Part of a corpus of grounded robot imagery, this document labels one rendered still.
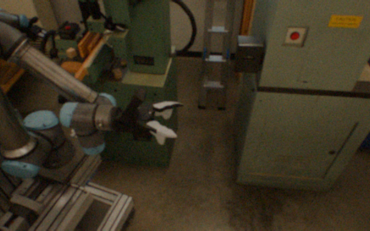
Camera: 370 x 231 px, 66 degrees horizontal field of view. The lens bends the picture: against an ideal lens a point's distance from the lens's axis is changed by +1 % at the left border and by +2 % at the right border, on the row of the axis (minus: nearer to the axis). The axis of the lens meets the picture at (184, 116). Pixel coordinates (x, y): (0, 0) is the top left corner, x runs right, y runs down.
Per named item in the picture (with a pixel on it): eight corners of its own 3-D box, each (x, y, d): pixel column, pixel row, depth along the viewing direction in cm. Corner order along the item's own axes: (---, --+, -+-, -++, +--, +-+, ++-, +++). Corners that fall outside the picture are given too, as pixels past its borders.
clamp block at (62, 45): (68, 40, 183) (64, 27, 177) (88, 41, 181) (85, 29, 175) (58, 52, 173) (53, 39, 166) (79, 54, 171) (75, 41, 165)
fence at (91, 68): (122, 22, 194) (121, 14, 190) (125, 22, 193) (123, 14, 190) (88, 75, 152) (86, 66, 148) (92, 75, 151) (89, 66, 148)
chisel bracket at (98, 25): (94, 29, 170) (90, 14, 164) (117, 30, 169) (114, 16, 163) (89, 35, 165) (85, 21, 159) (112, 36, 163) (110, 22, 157)
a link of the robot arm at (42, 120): (70, 129, 121) (60, 106, 112) (56, 155, 112) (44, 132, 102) (43, 128, 122) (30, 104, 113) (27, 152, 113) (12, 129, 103)
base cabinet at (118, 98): (114, 119, 254) (96, 50, 204) (178, 126, 248) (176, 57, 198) (95, 159, 223) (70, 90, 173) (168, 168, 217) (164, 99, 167)
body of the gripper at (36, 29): (41, 37, 194) (22, 28, 190) (43, 27, 188) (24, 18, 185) (35, 43, 188) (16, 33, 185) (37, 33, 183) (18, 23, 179)
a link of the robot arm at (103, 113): (102, 99, 85) (92, 115, 79) (117, 100, 85) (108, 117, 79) (106, 119, 90) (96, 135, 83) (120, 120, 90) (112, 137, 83)
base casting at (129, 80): (97, 50, 204) (94, 38, 197) (176, 57, 198) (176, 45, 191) (70, 90, 173) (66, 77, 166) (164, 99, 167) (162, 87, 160)
